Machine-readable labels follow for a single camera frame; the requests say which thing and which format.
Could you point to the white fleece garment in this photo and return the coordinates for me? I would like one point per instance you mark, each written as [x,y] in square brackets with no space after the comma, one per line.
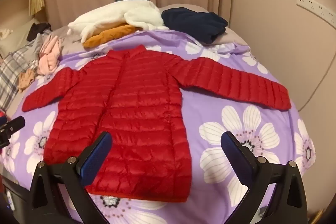
[118,12]

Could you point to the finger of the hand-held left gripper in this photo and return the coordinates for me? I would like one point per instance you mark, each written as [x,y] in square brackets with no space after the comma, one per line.
[15,124]

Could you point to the pink garment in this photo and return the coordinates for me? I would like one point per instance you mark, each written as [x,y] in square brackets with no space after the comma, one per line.
[50,56]

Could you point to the purple floral bedsheet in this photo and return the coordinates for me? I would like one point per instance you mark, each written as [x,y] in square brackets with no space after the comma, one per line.
[210,98]

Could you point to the tan small cloth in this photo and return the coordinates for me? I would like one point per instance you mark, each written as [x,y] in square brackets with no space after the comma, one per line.
[26,81]

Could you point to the navy blue garment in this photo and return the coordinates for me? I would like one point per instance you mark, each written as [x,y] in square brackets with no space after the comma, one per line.
[194,22]

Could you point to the white wall socket strip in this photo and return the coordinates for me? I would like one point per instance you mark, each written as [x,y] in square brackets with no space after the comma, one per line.
[315,7]

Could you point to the red down jacket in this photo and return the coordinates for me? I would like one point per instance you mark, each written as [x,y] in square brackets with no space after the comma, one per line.
[131,108]

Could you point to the plaid cloth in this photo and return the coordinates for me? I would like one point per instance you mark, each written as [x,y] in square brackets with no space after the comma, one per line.
[13,69]

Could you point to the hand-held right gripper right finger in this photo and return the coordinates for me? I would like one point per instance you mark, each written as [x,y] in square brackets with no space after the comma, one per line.
[236,158]

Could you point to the dark cloth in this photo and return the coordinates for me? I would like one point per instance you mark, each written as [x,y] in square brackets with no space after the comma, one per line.
[36,29]

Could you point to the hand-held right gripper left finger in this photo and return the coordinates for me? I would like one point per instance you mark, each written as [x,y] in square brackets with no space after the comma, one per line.
[95,158]

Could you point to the dark box with blue light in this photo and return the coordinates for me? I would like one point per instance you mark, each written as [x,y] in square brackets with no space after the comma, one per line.
[13,200]

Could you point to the mustard orange garment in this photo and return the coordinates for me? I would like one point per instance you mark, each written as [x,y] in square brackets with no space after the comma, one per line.
[110,35]

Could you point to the grey-blue garment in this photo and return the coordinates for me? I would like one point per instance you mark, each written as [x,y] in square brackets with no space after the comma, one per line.
[40,43]

